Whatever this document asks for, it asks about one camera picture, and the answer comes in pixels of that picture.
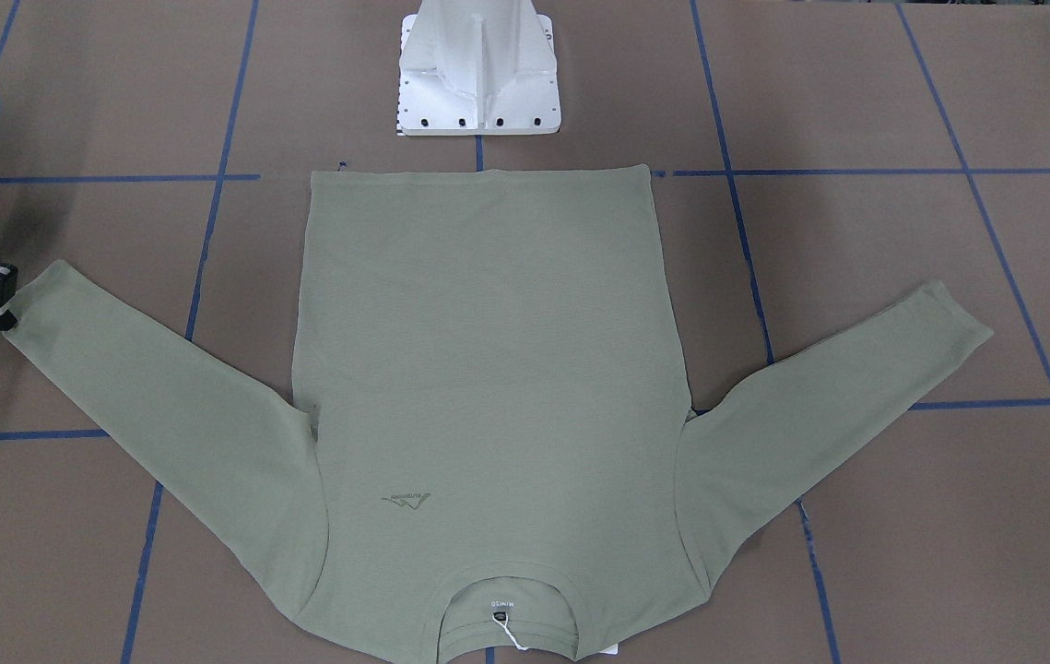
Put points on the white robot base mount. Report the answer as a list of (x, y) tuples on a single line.
[(477, 68)]

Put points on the white string hang tag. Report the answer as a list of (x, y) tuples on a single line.
[(501, 618)]

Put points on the olive green long-sleeve shirt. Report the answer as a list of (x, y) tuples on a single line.
[(491, 412)]

